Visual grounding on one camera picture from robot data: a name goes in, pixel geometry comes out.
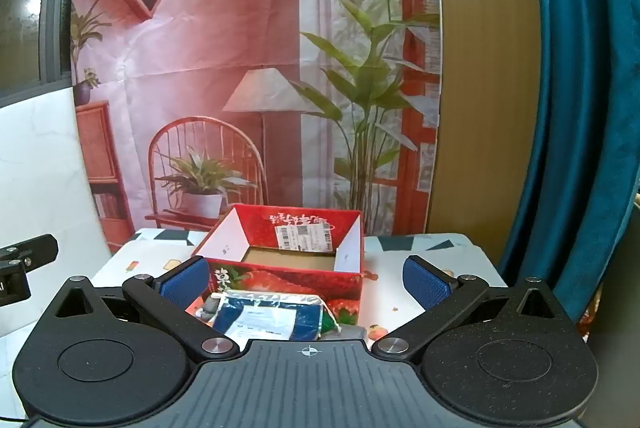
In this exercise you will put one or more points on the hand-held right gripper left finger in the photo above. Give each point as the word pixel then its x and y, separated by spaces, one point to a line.
pixel 185 282

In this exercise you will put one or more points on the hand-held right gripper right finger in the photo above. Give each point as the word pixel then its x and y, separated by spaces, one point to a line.
pixel 425 285

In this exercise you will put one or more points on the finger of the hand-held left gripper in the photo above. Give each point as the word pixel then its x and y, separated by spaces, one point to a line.
pixel 35 250

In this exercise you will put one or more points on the blue packet with white label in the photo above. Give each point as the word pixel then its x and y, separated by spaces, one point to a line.
pixel 260 310

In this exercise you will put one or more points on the red strawberry print cardboard box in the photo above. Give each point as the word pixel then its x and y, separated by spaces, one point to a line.
pixel 280 279

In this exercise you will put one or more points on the cartoon print tablecloth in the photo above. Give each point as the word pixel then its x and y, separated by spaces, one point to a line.
pixel 150 253

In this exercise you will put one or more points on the teal curtain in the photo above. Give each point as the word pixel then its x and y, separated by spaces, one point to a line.
pixel 575 108

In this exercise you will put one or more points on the wooden board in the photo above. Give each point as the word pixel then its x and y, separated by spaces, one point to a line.
pixel 485 58

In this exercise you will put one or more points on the printed room scene backdrop cloth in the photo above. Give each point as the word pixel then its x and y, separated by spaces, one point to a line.
pixel 225 33

